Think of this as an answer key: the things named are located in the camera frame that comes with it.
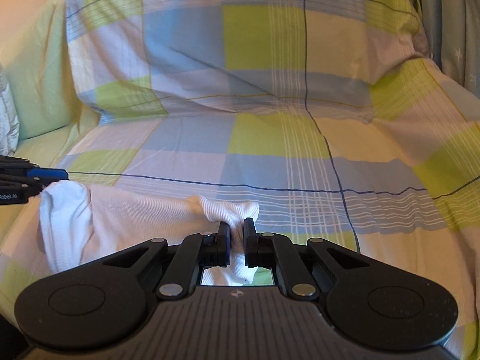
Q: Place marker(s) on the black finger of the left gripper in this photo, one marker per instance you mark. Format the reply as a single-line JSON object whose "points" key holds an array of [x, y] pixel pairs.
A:
{"points": [[21, 179]]}

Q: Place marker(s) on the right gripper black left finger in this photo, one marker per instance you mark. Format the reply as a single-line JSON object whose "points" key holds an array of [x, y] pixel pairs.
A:
{"points": [[187, 261]]}

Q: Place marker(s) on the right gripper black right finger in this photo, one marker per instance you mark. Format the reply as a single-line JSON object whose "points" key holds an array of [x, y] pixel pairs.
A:
{"points": [[277, 252]]}

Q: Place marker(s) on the white garment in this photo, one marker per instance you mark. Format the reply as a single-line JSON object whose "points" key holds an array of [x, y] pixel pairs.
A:
{"points": [[80, 223]]}

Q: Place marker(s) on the light green pillow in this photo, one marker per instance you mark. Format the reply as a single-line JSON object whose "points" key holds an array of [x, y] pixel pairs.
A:
{"points": [[38, 70]]}

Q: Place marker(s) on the plaid bed sheet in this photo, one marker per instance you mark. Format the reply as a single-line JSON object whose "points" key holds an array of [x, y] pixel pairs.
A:
{"points": [[391, 171]]}

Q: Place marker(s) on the plaid pillow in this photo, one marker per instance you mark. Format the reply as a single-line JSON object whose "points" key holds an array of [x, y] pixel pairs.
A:
{"points": [[136, 58]]}

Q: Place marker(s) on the grey-green curtain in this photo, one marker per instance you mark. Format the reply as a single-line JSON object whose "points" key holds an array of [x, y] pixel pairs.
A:
{"points": [[452, 29]]}

